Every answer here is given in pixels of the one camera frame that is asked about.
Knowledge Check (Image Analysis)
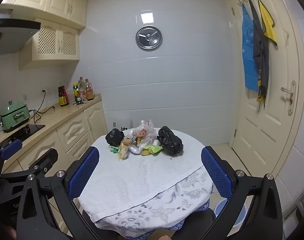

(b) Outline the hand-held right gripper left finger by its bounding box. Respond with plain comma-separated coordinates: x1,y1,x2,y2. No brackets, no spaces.
16,146,117,240

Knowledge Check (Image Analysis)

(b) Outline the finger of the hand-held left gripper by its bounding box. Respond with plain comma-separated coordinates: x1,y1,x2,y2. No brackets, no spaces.
0,139,24,174
0,148,59,180

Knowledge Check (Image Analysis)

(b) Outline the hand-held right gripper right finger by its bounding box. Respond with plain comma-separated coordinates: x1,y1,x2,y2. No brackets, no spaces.
201,145,284,240

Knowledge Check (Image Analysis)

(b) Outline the blue plastic bin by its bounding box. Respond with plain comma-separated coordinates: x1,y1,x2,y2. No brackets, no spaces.
214,198,247,228

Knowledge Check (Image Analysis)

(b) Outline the white red green plastic bag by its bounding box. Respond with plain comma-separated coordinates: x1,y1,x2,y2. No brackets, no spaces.
117,137,132,161

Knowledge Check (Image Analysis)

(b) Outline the large black plastic bag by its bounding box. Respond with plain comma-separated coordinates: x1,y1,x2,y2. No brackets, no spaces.
156,126,184,157

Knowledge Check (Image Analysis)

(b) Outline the black induction cooktop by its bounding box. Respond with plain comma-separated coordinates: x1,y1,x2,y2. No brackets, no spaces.
0,124,46,145

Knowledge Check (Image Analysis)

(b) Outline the green electric cooker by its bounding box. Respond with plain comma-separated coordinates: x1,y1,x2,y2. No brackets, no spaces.
0,100,31,132

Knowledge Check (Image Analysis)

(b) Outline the cream kitchen counter cabinet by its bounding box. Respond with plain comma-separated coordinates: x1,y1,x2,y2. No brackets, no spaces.
0,94,109,173

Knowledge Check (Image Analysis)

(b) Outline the dark grey clothing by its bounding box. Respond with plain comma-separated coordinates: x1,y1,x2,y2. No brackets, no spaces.
177,209,217,240

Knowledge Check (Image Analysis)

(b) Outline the small black plastic bag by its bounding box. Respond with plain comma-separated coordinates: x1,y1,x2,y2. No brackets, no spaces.
105,128,125,145

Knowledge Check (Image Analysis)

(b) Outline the cream panel door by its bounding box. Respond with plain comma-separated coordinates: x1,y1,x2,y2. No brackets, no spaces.
228,0,304,180

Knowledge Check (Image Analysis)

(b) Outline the dark soy sauce bottle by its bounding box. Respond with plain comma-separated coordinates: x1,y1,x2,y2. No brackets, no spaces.
58,85,69,107

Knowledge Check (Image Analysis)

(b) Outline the green snack packet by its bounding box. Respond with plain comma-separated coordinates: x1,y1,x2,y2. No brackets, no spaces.
143,144,164,155

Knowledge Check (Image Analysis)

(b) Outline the green bottle yellow cap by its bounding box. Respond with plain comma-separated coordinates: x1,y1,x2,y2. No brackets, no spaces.
72,82,81,103

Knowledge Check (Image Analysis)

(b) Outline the clear plastic bag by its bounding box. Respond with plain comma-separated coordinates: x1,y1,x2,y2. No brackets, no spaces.
131,119,159,147

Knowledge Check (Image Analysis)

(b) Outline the brown sauce bottle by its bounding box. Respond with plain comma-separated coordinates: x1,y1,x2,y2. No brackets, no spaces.
84,79,94,101

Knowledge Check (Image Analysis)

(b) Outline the glass bottle red label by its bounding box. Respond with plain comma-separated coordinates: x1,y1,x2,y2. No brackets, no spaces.
78,77,87,100

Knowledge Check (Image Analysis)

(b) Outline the grey apron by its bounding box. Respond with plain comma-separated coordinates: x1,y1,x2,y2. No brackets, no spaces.
249,0,270,113

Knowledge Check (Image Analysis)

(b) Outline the cream lattice door cabinet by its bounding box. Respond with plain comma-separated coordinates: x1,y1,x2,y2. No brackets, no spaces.
19,17,80,71

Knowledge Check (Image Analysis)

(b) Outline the grey range hood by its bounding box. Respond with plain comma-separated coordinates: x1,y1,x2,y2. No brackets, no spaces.
0,9,42,57

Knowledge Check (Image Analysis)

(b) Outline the blue plastic apron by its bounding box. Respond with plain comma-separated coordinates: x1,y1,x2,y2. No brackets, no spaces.
241,4,259,91

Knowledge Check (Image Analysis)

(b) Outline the cream upper cabinet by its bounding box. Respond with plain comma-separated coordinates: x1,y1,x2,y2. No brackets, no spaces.
1,0,87,29

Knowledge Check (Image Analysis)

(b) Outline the yellow cloth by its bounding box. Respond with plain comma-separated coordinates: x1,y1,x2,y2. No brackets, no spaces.
257,0,278,46

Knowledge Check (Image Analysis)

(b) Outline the black power cord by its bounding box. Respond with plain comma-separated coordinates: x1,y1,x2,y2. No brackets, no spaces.
29,90,55,123

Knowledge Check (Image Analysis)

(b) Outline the round metal wall cover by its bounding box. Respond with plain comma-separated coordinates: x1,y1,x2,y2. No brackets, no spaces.
136,26,163,52

